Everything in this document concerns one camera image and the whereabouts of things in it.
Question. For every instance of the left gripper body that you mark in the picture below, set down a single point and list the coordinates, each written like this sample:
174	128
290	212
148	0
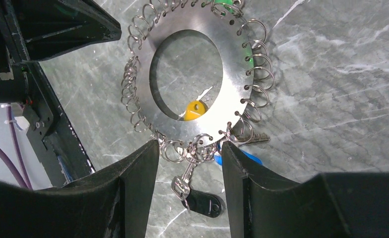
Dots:
13	51

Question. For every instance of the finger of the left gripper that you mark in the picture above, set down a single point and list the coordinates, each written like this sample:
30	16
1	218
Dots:
45	29

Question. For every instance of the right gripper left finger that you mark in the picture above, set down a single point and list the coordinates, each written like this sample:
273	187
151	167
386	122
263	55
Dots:
113	202

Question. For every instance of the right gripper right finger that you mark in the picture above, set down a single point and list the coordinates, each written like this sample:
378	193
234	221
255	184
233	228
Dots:
264	204

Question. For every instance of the yellow key tag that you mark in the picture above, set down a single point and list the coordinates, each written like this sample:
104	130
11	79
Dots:
194	110

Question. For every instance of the green key tag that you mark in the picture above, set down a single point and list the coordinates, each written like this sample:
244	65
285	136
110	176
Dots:
223	7

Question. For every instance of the black white key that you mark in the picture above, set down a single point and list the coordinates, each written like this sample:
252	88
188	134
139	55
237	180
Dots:
200	202

